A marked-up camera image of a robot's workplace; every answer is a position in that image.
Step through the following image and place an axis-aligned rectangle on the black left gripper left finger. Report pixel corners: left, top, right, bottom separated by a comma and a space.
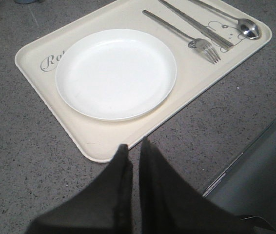
26, 144, 133, 234

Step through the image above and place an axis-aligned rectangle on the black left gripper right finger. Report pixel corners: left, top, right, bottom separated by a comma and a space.
139, 138, 275, 234

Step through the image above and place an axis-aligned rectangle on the white round plate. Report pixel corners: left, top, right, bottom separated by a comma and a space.
56, 29, 177, 121

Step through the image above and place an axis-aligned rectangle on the silver metal fork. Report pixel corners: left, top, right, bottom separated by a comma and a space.
142, 10, 221, 64

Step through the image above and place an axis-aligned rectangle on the silver metal spoon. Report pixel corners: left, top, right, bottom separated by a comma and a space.
191, 0, 261, 40

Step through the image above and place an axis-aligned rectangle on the beige rabbit serving tray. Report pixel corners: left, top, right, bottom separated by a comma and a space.
15, 0, 272, 162

